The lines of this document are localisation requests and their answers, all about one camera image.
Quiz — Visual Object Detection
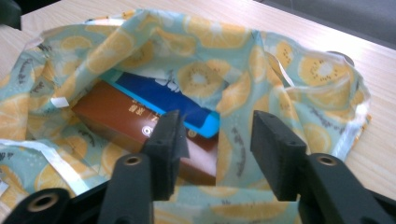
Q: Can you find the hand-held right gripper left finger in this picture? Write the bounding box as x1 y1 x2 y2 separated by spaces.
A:
96 109 191 224

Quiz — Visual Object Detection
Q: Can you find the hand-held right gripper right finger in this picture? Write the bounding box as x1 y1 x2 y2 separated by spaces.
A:
249 109 396 224

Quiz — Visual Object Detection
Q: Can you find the brown rectangular box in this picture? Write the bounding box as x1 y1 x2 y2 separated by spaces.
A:
71 79 219 187

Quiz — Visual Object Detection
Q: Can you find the blue rectangular box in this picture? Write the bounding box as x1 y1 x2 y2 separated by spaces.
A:
99 71 221 140

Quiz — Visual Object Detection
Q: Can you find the orange slice print tote bag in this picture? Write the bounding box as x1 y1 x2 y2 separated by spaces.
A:
0 8 372 224

